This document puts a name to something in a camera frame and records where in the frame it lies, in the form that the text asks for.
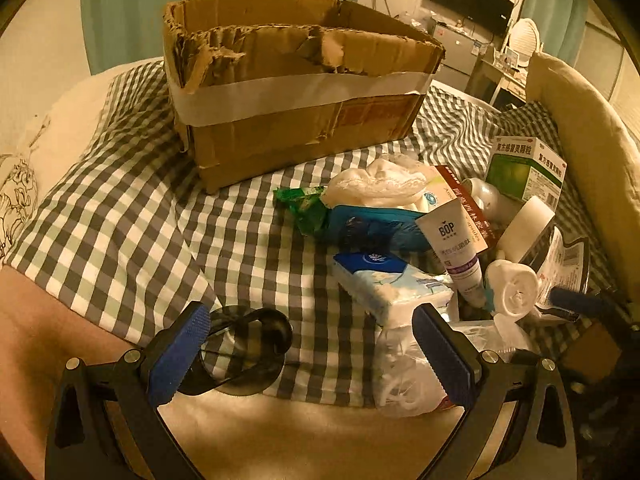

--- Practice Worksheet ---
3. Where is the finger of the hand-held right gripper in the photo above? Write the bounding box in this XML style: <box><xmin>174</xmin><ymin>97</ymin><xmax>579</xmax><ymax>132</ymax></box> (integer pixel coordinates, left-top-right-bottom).
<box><xmin>549</xmin><ymin>287</ymin><xmax>608</xmax><ymax>318</ymax></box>

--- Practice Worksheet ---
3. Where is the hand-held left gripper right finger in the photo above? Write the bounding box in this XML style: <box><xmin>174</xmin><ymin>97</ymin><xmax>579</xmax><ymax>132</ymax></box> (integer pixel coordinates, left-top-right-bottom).
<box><xmin>411</xmin><ymin>302</ymin><xmax>581</xmax><ymax>480</ymax></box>

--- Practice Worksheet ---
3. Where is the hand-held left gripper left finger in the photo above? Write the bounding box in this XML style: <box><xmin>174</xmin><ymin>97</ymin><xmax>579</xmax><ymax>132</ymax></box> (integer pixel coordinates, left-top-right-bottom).
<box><xmin>45</xmin><ymin>301</ymin><xmax>211</xmax><ymax>480</ymax></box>

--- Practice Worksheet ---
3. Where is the white printed sachet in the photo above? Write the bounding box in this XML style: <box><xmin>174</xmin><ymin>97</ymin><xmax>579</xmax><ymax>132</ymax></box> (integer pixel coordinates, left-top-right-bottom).
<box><xmin>535</xmin><ymin>227</ymin><xmax>591</xmax><ymax>321</ymax></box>

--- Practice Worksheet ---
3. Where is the clear plastic bag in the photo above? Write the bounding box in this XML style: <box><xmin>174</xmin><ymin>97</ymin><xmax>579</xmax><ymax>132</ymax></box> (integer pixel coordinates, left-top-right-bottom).
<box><xmin>372</xmin><ymin>317</ymin><xmax>538</xmax><ymax>418</ymax></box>

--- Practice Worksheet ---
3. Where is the roll of white bags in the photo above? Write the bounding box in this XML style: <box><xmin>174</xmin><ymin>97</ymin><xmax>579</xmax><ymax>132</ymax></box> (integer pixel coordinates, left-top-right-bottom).
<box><xmin>485</xmin><ymin>259</ymin><xmax>541</xmax><ymax>318</ymax></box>

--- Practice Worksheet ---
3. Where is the white tape roll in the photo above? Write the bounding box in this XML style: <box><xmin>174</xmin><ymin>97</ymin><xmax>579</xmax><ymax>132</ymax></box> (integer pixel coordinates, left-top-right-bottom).
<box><xmin>496</xmin><ymin>195</ymin><xmax>557</xmax><ymax>263</ymax></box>

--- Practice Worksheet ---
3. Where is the blue and white tissue pack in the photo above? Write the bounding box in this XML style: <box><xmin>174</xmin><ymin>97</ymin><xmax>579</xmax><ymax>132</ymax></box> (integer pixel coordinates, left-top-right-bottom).
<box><xmin>332</xmin><ymin>251</ymin><xmax>451</xmax><ymax>326</ymax></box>

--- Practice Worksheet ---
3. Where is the black tape roll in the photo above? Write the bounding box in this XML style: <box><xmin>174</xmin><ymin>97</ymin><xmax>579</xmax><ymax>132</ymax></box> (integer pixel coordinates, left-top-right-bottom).
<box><xmin>182</xmin><ymin>305</ymin><xmax>295</xmax><ymax>395</ymax></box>

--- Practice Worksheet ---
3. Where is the white tube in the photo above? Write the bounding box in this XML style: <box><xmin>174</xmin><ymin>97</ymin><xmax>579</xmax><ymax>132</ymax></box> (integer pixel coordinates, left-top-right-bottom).
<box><xmin>414</xmin><ymin>199</ymin><xmax>488</xmax><ymax>307</ymax></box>

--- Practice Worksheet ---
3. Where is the small white bottle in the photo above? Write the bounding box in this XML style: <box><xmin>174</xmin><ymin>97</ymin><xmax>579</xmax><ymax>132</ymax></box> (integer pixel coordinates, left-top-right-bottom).
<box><xmin>461</xmin><ymin>177</ymin><xmax>516</xmax><ymax>221</ymax></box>

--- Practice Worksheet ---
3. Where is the green and white medicine box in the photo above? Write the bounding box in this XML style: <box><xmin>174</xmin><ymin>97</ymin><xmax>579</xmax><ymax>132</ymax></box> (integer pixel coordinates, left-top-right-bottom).
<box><xmin>486</xmin><ymin>136</ymin><xmax>568</xmax><ymax>211</ymax></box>

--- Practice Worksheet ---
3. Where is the blue wet wipes pack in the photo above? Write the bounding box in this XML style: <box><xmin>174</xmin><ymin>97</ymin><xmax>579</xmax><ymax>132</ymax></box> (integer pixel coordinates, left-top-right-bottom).
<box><xmin>325</xmin><ymin>204</ymin><xmax>436</xmax><ymax>256</ymax></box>

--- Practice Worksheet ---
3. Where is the red and white medicine box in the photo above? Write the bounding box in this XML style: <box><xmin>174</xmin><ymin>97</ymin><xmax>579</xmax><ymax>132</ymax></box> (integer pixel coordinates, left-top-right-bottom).
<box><xmin>432</xmin><ymin>164</ymin><xmax>496</xmax><ymax>253</ymax></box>

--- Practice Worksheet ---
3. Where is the green snack packet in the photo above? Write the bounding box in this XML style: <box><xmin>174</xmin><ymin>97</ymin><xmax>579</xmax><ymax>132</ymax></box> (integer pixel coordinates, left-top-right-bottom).
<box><xmin>273</xmin><ymin>186</ymin><xmax>333</xmax><ymax>236</ymax></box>

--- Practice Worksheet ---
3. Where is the white plastic bag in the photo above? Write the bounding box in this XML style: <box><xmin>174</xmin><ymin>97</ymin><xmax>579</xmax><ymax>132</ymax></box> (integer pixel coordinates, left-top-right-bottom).
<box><xmin>325</xmin><ymin>157</ymin><xmax>441</xmax><ymax>211</ymax></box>

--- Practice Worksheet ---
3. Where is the torn cardboard box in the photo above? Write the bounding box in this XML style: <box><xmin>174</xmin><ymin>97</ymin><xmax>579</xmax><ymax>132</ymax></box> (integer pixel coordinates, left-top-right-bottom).
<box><xmin>161</xmin><ymin>0</ymin><xmax>447</xmax><ymax>195</ymax></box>

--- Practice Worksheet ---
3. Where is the person's left leg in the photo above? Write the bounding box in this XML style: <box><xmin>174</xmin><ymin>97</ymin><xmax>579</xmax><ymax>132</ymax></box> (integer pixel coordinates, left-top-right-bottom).
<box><xmin>0</xmin><ymin>267</ymin><xmax>151</xmax><ymax>480</ymax></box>

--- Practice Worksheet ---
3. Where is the green checkered blanket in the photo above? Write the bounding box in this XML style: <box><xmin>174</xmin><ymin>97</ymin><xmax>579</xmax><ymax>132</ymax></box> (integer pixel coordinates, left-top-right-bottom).
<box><xmin>2</xmin><ymin>60</ymin><xmax>601</xmax><ymax>406</ymax></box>

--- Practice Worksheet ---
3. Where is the beige pillow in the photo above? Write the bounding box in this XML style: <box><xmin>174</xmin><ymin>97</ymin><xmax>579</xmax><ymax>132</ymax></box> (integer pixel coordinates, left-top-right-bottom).
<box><xmin>525</xmin><ymin>52</ymin><xmax>640</xmax><ymax>301</ymax></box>

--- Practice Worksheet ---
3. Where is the white dressing table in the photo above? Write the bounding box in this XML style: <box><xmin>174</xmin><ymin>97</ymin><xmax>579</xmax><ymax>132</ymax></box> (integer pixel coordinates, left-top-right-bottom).
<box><xmin>467</xmin><ymin>50</ymin><xmax>531</xmax><ymax>106</ymax></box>

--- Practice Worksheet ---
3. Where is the white floral pillow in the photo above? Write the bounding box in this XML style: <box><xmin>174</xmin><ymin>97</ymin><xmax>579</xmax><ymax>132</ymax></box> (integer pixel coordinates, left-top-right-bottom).
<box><xmin>0</xmin><ymin>57</ymin><xmax>166</xmax><ymax>261</ymax></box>

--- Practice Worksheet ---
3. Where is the white wardrobe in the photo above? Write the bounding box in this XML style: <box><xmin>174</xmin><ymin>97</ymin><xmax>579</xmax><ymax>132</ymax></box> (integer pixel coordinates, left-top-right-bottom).
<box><xmin>582</xmin><ymin>10</ymin><xmax>631</xmax><ymax>101</ymax></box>

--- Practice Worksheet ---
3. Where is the white oval mirror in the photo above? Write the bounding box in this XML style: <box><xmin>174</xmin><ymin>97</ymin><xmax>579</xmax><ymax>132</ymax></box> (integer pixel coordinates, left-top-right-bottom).
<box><xmin>507</xmin><ymin>17</ymin><xmax>543</xmax><ymax>68</ymax></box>

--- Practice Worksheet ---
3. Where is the grey mini fridge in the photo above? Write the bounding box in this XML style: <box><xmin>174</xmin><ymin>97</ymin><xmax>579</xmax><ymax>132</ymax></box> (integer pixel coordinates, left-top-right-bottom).
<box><xmin>430</xmin><ymin>22</ymin><xmax>488</xmax><ymax>78</ymax></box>

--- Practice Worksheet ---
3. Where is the narrow green curtain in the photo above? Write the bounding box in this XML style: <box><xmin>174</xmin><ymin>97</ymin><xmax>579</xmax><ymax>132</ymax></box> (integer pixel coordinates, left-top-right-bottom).
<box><xmin>520</xmin><ymin>0</ymin><xmax>591</xmax><ymax>56</ymax></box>

